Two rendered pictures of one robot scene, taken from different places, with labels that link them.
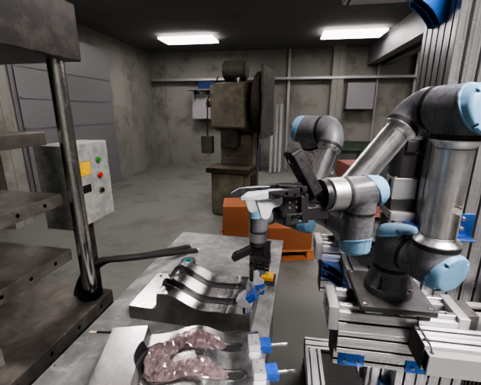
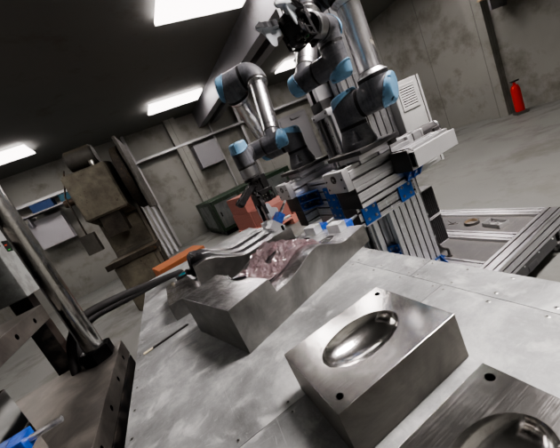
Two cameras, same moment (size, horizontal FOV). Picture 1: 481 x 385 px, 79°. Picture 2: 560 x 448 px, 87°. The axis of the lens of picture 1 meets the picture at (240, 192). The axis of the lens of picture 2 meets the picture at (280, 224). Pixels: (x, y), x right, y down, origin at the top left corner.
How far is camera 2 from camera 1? 0.73 m
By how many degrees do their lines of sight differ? 30
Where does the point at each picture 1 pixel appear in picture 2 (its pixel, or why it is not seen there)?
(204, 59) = (23, 181)
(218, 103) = (82, 193)
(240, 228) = not seen: hidden behind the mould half
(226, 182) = (138, 269)
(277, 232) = not seen: hidden behind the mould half
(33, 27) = not seen: outside the picture
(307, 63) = (145, 144)
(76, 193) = (17, 220)
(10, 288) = not seen: outside the picture
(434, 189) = (354, 34)
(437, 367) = (420, 156)
